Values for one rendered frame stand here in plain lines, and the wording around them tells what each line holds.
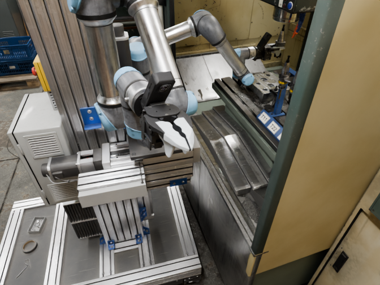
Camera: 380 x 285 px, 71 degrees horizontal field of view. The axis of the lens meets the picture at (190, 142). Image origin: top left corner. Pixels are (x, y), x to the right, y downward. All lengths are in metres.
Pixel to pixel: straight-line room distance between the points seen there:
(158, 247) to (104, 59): 1.35
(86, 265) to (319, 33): 1.78
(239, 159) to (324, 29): 1.19
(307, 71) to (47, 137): 1.03
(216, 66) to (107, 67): 1.96
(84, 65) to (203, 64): 1.79
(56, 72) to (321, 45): 0.92
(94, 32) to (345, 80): 0.71
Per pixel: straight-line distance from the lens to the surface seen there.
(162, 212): 2.10
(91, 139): 1.34
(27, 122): 1.34
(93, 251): 2.02
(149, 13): 0.87
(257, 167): 1.72
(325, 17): 0.66
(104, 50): 0.92
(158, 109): 0.56
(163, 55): 0.82
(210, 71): 2.75
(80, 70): 1.17
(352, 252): 1.53
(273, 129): 1.69
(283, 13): 1.85
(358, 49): 0.77
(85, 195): 1.14
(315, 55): 0.68
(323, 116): 0.81
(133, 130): 0.76
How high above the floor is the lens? 1.89
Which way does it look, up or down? 39 degrees down
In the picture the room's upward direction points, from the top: straight up
